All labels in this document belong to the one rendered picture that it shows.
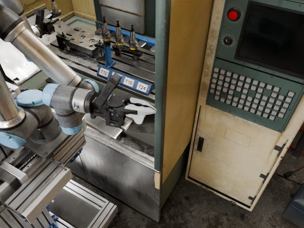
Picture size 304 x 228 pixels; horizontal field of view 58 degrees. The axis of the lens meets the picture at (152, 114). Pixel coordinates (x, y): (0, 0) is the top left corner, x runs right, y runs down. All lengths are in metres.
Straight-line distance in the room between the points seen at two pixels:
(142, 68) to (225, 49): 0.88
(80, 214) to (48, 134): 1.00
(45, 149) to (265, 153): 1.26
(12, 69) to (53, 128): 1.50
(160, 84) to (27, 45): 0.50
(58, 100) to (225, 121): 1.14
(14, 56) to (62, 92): 1.99
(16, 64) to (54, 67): 1.80
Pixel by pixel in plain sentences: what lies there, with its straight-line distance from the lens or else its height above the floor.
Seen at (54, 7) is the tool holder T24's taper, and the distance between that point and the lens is 2.00.
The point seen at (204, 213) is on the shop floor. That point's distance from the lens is 2.40.
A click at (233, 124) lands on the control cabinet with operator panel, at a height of 0.91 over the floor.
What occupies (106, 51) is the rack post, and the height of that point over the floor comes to 1.03.
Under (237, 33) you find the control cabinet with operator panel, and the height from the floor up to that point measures 1.52.
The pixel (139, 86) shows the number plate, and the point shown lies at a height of 0.94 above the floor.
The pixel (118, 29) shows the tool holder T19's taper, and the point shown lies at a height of 1.28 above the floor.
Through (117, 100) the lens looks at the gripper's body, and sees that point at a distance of 0.83.
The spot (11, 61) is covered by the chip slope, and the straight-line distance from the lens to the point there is 2.82.
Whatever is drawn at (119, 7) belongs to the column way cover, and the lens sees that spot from 2.59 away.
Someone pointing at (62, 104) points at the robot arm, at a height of 1.57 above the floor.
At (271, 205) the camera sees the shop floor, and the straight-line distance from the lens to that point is 2.59.
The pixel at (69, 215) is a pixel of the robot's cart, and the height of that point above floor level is 0.21.
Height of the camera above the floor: 2.15
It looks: 45 degrees down
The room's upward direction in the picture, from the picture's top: straight up
